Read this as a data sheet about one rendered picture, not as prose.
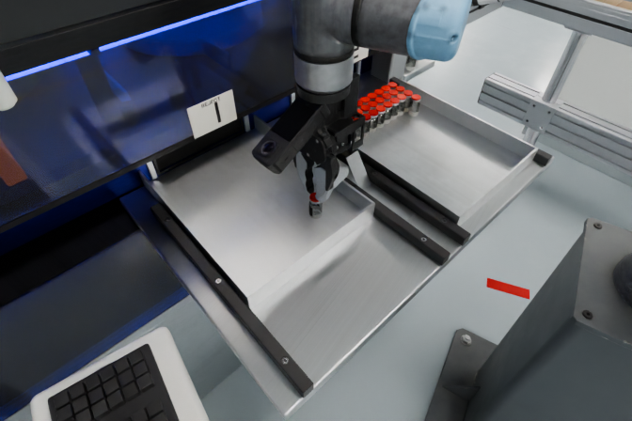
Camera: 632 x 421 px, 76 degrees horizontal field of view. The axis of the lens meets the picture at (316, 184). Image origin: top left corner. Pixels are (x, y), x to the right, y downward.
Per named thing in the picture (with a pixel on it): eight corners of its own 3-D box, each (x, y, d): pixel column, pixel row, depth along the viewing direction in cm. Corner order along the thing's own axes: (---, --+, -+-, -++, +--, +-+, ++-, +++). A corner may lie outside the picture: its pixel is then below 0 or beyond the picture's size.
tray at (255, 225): (143, 184, 76) (137, 171, 73) (256, 128, 88) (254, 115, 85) (250, 309, 58) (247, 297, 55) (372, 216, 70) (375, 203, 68)
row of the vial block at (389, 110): (349, 138, 85) (350, 120, 82) (403, 105, 93) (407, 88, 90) (356, 143, 84) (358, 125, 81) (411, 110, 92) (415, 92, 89)
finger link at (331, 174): (340, 191, 61) (339, 144, 55) (333, 196, 60) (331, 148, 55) (319, 177, 64) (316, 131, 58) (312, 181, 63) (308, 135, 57)
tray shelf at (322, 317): (121, 205, 75) (118, 197, 73) (375, 73, 108) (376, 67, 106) (286, 421, 49) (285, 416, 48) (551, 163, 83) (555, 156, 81)
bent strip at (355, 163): (343, 180, 76) (345, 157, 72) (355, 173, 78) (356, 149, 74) (402, 224, 69) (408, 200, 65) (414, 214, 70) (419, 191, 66)
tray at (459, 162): (319, 135, 86) (319, 122, 83) (399, 91, 98) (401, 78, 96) (454, 230, 68) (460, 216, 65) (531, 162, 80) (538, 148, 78)
